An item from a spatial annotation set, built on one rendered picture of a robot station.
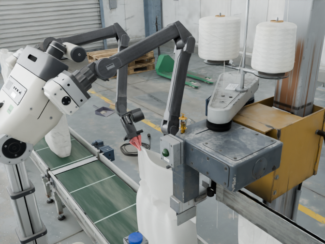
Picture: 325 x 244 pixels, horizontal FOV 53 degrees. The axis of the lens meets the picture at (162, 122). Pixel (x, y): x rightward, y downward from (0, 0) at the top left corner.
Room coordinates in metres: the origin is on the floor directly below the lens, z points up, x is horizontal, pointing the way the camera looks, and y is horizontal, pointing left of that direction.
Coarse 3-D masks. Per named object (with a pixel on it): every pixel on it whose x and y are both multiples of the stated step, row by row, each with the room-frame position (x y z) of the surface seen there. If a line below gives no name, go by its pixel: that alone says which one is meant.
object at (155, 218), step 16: (144, 160) 1.49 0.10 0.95; (160, 160) 1.42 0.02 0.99; (144, 176) 1.50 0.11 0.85; (160, 176) 1.30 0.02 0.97; (144, 192) 1.39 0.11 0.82; (160, 192) 1.30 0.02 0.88; (144, 208) 1.35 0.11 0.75; (160, 208) 1.26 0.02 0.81; (144, 224) 1.36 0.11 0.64; (160, 224) 1.23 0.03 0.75; (176, 224) 1.18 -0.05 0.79; (192, 224) 1.20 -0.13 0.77; (160, 240) 1.22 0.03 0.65; (176, 240) 1.16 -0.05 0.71; (192, 240) 1.18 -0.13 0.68
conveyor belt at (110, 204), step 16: (64, 176) 2.25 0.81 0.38; (80, 176) 2.24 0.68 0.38; (96, 176) 2.23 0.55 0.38; (112, 176) 2.22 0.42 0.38; (80, 192) 2.02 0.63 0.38; (96, 192) 2.01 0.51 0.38; (112, 192) 2.01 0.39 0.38; (128, 192) 2.00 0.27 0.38; (80, 208) 1.94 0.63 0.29; (96, 208) 1.83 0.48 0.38; (112, 208) 1.82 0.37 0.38; (128, 208) 1.82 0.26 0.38; (96, 224) 1.66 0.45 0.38; (112, 224) 1.66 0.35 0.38; (128, 224) 1.65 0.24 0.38; (112, 240) 1.52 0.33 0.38
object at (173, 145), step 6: (162, 138) 0.99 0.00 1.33; (168, 138) 0.99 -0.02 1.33; (174, 138) 0.98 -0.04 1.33; (162, 144) 0.99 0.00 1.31; (168, 144) 0.96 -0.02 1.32; (174, 144) 0.95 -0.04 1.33; (168, 150) 0.96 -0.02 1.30; (174, 150) 0.94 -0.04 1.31; (162, 156) 0.99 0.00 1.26; (168, 156) 0.96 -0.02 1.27; (174, 156) 0.94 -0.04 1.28; (168, 162) 0.96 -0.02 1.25; (174, 162) 0.94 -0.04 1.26
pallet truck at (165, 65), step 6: (156, 18) 6.61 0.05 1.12; (156, 24) 6.66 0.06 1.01; (156, 30) 6.77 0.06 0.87; (162, 54) 6.76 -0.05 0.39; (162, 60) 6.58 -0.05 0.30; (168, 60) 6.66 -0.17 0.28; (156, 66) 6.55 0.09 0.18; (162, 66) 6.54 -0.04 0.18; (168, 66) 6.62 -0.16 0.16; (162, 72) 6.44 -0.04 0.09; (168, 72) 6.43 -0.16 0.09; (192, 72) 6.37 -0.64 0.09; (186, 78) 5.93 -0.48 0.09; (198, 78) 6.03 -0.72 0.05; (204, 78) 5.91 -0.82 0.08; (210, 78) 5.91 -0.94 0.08; (192, 84) 5.60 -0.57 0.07; (198, 84) 5.61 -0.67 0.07
